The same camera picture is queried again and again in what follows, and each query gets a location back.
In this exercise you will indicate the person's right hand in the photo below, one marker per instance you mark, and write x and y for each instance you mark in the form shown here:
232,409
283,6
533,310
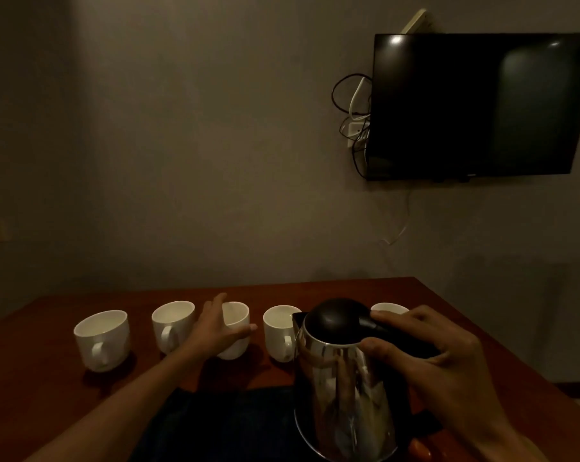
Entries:
444,370

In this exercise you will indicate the person's left hand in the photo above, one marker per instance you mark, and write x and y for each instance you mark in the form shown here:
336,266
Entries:
213,331

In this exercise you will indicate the person's right thumb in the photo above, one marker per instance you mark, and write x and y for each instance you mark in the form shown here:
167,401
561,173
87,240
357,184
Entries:
381,348

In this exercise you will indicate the person's left thumb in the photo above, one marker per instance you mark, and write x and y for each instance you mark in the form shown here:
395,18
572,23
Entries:
242,331

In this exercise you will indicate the white ceramic cup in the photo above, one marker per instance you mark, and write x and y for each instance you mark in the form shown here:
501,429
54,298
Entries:
177,322
390,308
236,316
278,331
108,334

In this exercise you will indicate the steel electric kettle black lid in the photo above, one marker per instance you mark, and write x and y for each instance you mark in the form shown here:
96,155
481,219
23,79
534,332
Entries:
338,380

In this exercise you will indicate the person's left forearm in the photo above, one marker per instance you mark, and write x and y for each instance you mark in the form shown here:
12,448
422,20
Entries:
126,408

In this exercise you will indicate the person's right forearm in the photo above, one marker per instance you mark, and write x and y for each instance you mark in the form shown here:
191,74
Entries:
506,445

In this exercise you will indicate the dark blue cloth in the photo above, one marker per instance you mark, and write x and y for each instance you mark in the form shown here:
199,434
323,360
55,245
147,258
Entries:
222,428

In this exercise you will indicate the black flat screen television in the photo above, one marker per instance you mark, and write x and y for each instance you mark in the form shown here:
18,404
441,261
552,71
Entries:
473,105

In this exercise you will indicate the white wall socket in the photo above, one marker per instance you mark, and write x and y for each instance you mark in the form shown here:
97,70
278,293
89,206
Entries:
355,132

